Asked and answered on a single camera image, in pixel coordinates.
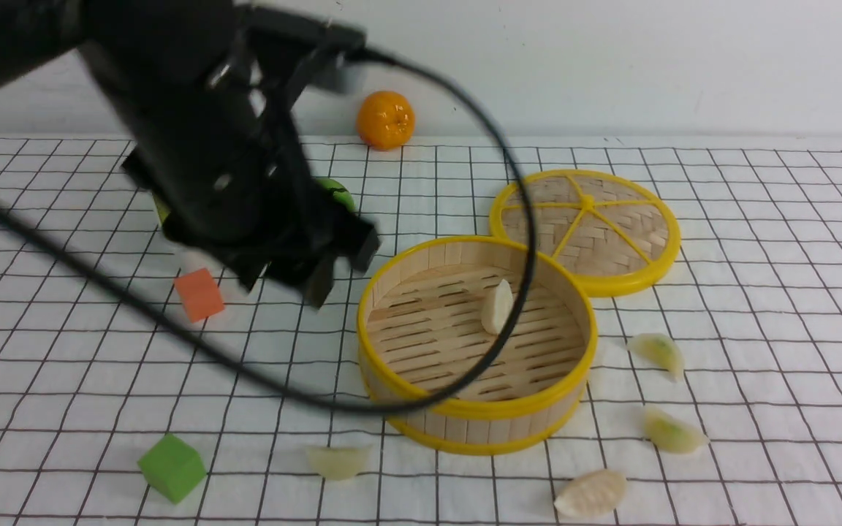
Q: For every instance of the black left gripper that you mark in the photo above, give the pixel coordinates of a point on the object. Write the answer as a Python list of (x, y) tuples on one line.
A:
[(277, 248)]

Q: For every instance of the pale dumpling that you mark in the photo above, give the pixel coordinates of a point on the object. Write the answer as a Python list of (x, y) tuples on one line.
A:
[(338, 463)]

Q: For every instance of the white dumpling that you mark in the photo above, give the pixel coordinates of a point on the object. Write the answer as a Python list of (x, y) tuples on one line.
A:
[(497, 307), (591, 495)]

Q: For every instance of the greenish dumpling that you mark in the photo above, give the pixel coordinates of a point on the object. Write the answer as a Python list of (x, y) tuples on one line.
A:
[(670, 434), (661, 350)]

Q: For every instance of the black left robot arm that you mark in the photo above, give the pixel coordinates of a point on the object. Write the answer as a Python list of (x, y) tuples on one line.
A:
[(206, 90)]

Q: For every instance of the bamboo steamer tray yellow rim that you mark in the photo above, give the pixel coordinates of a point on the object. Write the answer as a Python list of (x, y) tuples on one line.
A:
[(419, 330)]

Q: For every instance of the woven bamboo steamer lid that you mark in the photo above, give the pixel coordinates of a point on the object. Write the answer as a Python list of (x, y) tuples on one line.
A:
[(614, 236)]

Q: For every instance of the orange foam cube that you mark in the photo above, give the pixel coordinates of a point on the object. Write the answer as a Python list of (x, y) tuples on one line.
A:
[(199, 294)]

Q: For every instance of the toy watermelon ball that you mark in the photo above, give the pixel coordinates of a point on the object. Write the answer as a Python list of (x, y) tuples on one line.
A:
[(339, 192)]

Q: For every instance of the green lidded white box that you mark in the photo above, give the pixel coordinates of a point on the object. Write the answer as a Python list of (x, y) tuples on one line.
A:
[(161, 209)]

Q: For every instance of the orange fruit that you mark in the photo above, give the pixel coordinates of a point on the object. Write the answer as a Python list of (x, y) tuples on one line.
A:
[(385, 121)]

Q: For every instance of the green foam cube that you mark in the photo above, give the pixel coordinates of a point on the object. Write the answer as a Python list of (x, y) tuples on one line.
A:
[(173, 468)]

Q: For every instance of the white checkered tablecloth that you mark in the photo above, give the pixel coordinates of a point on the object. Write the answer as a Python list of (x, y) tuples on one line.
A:
[(754, 303)]

